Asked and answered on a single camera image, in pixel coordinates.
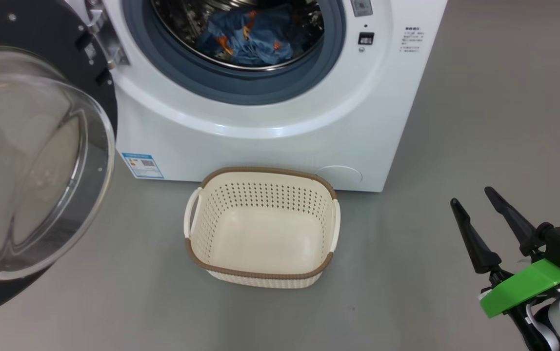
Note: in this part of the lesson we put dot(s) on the black door latch socket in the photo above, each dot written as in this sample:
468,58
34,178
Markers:
366,38

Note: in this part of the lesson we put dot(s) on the grey warning sticker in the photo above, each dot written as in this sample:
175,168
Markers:
362,7

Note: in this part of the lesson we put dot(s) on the grey rubber door gasket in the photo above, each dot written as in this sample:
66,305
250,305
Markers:
241,87

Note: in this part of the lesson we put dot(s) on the silver metal door hinge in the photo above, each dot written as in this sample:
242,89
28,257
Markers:
109,44

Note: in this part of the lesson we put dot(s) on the perforated steel washer drum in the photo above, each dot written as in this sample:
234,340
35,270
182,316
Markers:
182,24

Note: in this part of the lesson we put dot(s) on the round white filter cover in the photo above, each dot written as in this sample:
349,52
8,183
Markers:
339,175

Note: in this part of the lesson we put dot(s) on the blue cartoon print clothing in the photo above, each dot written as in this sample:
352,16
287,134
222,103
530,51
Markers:
255,46

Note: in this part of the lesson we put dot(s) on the black glass washing machine door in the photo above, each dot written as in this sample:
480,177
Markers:
41,44

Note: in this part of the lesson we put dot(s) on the white front-load washing machine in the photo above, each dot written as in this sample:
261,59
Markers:
260,151

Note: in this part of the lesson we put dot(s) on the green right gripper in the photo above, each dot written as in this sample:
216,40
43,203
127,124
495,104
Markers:
524,287

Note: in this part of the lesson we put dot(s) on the blue energy label sticker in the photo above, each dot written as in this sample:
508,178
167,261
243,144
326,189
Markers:
142,165

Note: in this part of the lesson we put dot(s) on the cream perforated laundry basket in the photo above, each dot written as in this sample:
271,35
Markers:
260,234

